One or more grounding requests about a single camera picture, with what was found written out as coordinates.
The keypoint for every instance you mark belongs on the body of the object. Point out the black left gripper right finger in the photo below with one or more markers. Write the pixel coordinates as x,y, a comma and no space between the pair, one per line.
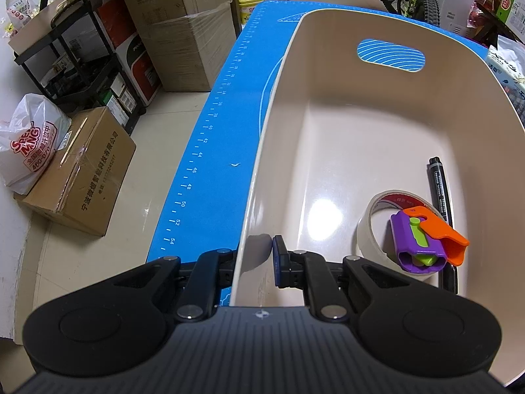
406,324

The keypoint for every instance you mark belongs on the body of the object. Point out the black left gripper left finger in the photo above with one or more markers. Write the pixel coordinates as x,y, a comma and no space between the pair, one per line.
121,322

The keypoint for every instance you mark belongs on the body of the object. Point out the black marker pen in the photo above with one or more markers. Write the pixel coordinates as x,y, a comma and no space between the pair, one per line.
441,201

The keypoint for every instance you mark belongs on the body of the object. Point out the white packing tape roll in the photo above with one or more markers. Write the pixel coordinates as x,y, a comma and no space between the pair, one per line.
366,242

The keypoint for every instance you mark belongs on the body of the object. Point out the purple orange toy knife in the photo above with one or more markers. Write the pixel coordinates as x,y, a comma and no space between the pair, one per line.
424,243

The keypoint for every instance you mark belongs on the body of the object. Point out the beige plastic storage bin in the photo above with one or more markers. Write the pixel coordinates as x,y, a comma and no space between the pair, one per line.
362,101

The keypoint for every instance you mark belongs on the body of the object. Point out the brown cardboard box on floor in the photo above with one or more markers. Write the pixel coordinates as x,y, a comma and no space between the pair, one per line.
80,186

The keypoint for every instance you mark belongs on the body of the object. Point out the blue silicone baking mat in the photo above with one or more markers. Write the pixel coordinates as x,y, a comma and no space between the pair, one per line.
206,204

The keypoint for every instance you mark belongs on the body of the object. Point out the white red plastic bag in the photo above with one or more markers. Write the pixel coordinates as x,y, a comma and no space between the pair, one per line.
29,141

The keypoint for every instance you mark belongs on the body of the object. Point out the black metal shelf rack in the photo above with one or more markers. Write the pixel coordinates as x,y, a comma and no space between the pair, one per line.
75,66

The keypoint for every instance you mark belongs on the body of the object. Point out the white tissue pack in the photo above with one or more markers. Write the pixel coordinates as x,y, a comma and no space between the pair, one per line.
506,61

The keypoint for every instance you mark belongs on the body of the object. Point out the large stacked cardboard box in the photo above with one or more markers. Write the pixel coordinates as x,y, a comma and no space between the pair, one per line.
188,40

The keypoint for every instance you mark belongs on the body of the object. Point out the green white carton box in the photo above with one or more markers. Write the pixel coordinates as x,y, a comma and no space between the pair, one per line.
512,14

